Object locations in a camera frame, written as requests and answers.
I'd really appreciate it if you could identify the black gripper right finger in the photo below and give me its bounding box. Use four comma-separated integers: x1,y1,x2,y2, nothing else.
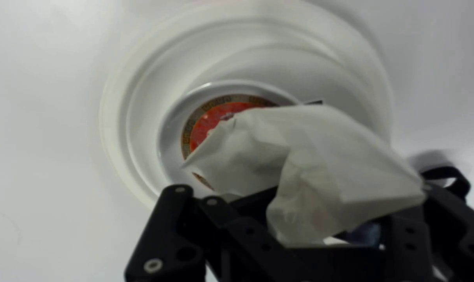
319,178,474,282

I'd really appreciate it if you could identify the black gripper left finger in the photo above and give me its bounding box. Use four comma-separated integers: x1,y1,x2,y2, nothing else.
123,183,321,282

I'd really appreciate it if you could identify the red round item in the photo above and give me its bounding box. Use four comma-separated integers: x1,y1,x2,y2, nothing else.
180,94,280,161

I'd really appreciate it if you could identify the white paper napkin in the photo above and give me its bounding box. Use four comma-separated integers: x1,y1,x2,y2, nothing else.
181,103,428,247

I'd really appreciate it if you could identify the white round plate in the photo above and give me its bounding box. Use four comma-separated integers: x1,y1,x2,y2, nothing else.
98,1,397,210

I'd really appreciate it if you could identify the black binder clip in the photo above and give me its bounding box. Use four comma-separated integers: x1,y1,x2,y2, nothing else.
419,164,472,200

